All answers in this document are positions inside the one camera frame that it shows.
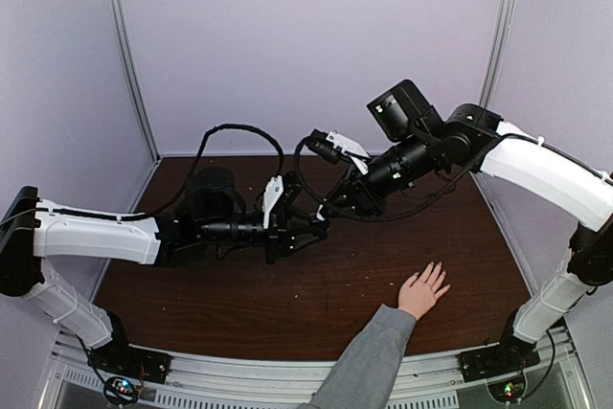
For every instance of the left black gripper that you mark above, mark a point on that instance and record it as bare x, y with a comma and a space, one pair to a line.
281, 237

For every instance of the person's bare hand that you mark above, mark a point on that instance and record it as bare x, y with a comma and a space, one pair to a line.
421, 291

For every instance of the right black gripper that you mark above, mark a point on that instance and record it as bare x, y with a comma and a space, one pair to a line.
359, 193

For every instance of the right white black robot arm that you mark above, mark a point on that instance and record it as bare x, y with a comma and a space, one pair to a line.
478, 140

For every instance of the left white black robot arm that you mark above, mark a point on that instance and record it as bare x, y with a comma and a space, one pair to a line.
211, 213

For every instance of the left round controller board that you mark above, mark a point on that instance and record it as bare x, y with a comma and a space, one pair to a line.
120, 391

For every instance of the round controller board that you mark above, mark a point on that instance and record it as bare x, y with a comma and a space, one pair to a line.
120, 391
507, 390

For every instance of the left aluminium corner post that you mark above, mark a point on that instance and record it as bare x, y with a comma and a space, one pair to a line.
131, 78

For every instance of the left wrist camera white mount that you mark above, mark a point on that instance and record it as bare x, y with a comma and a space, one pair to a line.
279, 194

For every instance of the white capped nail polish bottle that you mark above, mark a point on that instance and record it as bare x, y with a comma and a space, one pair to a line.
321, 211

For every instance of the right round controller board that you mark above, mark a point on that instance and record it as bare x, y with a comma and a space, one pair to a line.
507, 390

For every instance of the right aluminium corner post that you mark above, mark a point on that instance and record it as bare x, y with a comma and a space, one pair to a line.
499, 41

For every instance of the aluminium corner post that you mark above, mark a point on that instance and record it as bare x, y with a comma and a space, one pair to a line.
499, 41
131, 78

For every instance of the grey sleeved forearm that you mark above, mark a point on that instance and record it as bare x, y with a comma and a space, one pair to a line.
366, 371

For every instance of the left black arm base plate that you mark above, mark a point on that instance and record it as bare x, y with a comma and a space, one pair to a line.
135, 363

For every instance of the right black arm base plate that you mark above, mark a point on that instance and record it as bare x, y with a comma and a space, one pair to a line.
494, 361

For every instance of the aluminium front frame rail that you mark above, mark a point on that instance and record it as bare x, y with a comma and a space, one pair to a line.
432, 380

